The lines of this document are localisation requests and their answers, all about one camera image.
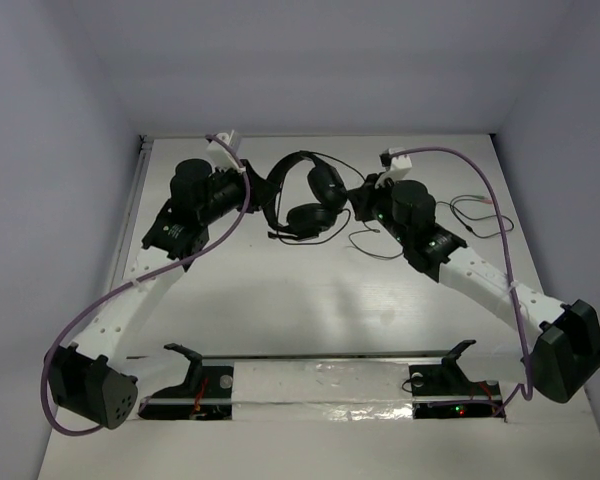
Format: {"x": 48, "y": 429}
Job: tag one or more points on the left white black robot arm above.
{"x": 83, "y": 370}

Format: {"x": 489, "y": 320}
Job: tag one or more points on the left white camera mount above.
{"x": 222, "y": 151}

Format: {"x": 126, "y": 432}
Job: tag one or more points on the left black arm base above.
{"x": 210, "y": 400}

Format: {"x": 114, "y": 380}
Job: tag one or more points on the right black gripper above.
{"x": 363, "y": 197}

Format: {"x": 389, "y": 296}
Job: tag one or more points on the metal rail at left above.
{"x": 123, "y": 243}

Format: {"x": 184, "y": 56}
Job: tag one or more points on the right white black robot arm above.
{"x": 562, "y": 340}

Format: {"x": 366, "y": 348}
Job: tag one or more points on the black headphones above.
{"x": 312, "y": 214}

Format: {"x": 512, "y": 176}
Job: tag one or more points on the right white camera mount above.
{"x": 397, "y": 164}

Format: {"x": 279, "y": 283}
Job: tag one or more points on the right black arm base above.
{"x": 443, "y": 393}

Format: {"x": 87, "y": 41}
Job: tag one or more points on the silver tape covered panel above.
{"x": 336, "y": 391}

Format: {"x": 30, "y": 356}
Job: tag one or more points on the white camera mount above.
{"x": 397, "y": 164}
{"x": 222, "y": 151}

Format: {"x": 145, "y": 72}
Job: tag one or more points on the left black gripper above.
{"x": 250, "y": 184}

